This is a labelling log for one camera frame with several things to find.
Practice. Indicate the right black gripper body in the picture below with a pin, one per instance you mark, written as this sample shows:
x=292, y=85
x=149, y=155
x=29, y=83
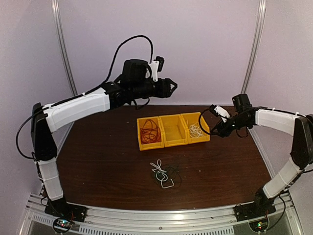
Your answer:
x=227, y=130

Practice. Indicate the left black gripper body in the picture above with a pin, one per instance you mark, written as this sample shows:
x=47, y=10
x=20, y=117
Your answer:
x=158, y=92

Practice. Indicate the yellow three-compartment bin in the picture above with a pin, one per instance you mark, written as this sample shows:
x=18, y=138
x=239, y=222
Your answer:
x=171, y=130

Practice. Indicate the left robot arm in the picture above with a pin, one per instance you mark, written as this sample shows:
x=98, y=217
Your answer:
x=138, y=80

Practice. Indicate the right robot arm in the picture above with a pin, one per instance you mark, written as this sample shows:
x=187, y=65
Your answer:
x=285, y=135

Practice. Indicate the right circuit board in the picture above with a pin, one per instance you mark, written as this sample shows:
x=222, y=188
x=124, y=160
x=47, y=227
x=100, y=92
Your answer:
x=259, y=226

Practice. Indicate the circuit board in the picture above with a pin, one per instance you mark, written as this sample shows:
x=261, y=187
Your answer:
x=259, y=226
x=61, y=226

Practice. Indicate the left circuit board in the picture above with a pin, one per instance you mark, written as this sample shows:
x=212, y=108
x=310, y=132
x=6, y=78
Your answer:
x=61, y=226

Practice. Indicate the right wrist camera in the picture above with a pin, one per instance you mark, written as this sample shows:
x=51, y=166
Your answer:
x=219, y=111

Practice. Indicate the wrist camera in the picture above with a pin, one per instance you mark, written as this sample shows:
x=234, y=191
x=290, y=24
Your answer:
x=219, y=111
x=156, y=67

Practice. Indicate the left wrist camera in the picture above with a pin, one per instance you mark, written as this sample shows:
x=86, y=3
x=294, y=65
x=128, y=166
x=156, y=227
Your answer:
x=156, y=67

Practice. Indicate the right aluminium frame post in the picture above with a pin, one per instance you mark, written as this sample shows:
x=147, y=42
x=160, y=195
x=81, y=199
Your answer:
x=260, y=20

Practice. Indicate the aluminium frame post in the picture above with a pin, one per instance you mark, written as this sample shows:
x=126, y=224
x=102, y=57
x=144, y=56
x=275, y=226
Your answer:
x=62, y=44
x=260, y=20

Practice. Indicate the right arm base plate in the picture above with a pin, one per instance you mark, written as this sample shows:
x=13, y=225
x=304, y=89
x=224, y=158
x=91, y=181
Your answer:
x=251, y=211

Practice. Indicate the aluminium front rail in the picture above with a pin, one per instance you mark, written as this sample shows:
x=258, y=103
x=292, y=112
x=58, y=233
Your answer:
x=105, y=221

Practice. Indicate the left aluminium frame post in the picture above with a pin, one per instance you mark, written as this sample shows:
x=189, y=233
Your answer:
x=62, y=44

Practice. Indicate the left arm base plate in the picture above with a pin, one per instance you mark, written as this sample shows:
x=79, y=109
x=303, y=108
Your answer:
x=70, y=212

